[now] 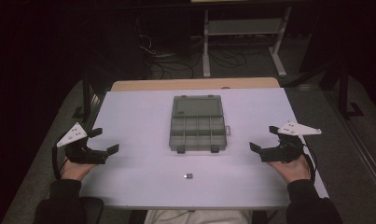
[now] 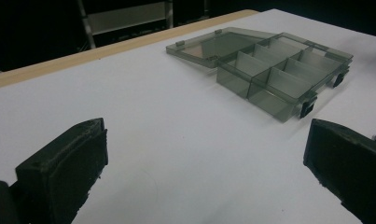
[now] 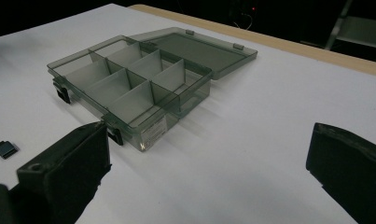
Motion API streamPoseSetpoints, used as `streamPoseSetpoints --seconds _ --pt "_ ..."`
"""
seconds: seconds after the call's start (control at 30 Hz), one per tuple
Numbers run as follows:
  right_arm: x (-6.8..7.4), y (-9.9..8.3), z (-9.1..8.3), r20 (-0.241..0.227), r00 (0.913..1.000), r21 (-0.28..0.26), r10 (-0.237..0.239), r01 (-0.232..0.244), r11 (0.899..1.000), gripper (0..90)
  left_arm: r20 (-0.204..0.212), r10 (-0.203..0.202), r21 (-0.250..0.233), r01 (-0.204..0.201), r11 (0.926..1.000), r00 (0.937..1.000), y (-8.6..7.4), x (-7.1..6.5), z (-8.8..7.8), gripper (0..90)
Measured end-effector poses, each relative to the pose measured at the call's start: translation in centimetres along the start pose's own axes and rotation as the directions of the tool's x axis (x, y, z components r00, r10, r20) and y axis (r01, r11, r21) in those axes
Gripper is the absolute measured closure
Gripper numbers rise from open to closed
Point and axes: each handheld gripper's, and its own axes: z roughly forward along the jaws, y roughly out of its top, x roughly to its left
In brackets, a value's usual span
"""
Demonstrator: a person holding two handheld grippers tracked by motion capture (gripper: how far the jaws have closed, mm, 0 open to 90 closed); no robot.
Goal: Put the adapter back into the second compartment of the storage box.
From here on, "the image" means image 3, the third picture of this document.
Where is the clear grey compartment organizer box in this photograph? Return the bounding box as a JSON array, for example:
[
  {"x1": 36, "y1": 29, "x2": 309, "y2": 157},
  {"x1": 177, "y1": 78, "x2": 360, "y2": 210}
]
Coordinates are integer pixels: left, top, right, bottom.
[{"x1": 47, "y1": 26, "x2": 258, "y2": 153}]

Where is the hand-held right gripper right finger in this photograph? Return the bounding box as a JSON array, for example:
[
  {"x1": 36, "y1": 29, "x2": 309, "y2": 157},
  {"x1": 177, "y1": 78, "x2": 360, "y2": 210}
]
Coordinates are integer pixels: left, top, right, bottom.
[{"x1": 305, "y1": 122, "x2": 376, "y2": 224}]

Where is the grey metal stand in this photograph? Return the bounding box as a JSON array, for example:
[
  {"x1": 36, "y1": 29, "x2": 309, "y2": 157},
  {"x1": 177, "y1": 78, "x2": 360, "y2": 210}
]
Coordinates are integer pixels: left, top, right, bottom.
[{"x1": 324, "y1": 0, "x2": 376, "y2": 51}]

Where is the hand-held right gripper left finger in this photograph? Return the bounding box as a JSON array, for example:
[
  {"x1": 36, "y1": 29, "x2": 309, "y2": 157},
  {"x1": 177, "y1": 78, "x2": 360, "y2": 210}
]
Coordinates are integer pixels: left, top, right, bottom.
[{"x1": 8, "y1": 120, "x2": 112, "y2": 224}]

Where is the dark device with cable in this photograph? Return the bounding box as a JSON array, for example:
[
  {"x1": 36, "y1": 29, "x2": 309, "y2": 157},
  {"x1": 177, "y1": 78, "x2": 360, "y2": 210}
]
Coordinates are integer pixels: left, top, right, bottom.
[{"x1": 229, "y1": 0, "x2": 259, "y2": 31}]

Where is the small dark square chip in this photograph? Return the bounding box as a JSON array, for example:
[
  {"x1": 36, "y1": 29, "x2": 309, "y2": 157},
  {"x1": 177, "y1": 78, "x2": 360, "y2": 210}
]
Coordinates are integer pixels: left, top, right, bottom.
[{"x1": 0, "y1": 140, "x2": 20, "y2": 160}]

